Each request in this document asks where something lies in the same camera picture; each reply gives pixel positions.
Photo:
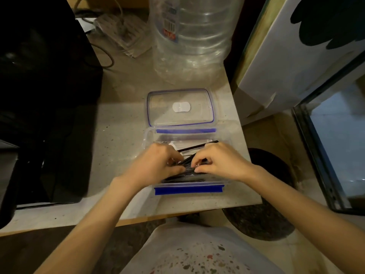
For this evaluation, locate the person's right thumb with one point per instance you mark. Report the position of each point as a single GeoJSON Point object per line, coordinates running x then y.
{"type": "Point", "coordinates": [204, 169]}

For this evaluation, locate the person's left hand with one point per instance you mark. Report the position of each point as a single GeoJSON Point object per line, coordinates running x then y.
{"type": "Point", "coordinates": [149, 165]}

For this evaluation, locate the large black appliance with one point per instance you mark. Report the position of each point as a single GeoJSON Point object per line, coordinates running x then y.
{"type": "Point", "coordinates": [42, 96]}

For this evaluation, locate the white box with black print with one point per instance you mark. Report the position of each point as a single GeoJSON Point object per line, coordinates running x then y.
{"type": "Point", "coordinates": [285, 62]}

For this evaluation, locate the black framed glass tank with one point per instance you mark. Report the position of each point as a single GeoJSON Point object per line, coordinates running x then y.
{"type": "Point", "coordinates": [316, 156]}

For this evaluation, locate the dark round stool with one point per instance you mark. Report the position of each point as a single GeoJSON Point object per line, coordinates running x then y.
{"type": "Point", "coordinates": [259, 216]}

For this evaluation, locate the person's left thumb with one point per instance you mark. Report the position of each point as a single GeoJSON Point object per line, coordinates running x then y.
{"type": "Point", "coordinates": [174, 170]}

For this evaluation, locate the white speckled shirt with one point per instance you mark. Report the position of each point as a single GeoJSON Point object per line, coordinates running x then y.
{"type": "Point", "coordinates": [196, 251]}

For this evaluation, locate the person's right forearm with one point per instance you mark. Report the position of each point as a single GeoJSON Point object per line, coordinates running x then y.
{"type": "Point", "coordinates": [308, 216]}

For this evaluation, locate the clear container with blue clips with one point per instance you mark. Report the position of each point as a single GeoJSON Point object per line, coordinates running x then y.
{"type": "Point", "coordinates": [188, 189]}

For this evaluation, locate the thin black stick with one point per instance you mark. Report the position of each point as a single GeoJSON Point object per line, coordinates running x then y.
{"type": "Point", "coordinates": [199, 145]}

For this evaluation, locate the clear packet of black sticks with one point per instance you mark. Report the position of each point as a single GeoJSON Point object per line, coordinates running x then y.
{"type": "Point", "coordinates": [186, 170]}

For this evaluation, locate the clear lid with blue seal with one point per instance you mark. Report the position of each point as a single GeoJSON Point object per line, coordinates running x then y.
{"type": "Point", "coordinates": [162, 111]}

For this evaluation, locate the person's left forearm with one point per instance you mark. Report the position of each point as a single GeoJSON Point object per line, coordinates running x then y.
{"type": "Point", "coordinates": [88, 225]}

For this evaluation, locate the large clear water bottle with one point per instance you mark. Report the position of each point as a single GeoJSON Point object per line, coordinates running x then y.
{"type": "Point", "coordinates": [196, 37]}

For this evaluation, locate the white power strip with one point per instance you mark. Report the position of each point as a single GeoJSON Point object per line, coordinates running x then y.
{"type": "Point", "coordinates": [121, 32]}

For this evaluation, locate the person's right hand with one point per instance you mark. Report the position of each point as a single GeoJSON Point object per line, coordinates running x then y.
{"type": "Point", "coordinates": [226, 162]}

